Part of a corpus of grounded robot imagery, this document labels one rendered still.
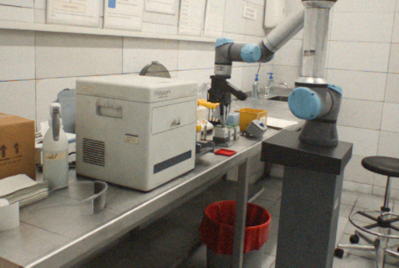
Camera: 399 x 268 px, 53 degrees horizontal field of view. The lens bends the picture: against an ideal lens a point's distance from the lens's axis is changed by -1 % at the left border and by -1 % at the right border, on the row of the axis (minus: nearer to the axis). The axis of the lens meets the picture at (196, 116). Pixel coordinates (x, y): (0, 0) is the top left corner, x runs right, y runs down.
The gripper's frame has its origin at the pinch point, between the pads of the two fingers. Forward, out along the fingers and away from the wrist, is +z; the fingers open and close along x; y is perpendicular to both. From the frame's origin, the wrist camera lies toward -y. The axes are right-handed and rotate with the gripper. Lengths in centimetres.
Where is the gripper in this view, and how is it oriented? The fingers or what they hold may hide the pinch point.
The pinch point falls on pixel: (224, 123)
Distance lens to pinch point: 173.1
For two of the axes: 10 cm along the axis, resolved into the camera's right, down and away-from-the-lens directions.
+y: -9.0, -1.1, 4.3
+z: -0.5, 9.8, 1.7
